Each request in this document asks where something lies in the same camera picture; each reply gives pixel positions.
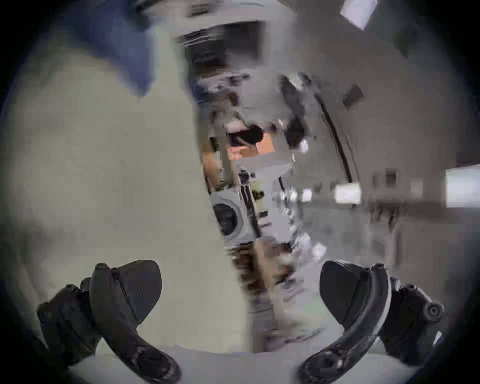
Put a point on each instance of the bed with pale green sheet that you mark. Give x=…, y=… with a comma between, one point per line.
x=105, y=180

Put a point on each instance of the white washing machine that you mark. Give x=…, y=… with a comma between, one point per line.
x=229, y=217

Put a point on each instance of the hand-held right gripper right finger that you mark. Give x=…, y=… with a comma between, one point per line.
x=360, y=300

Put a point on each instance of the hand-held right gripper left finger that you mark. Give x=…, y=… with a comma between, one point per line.
x=120, y=300

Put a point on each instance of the dark blue shirt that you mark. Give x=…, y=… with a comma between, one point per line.
x=120, y=33

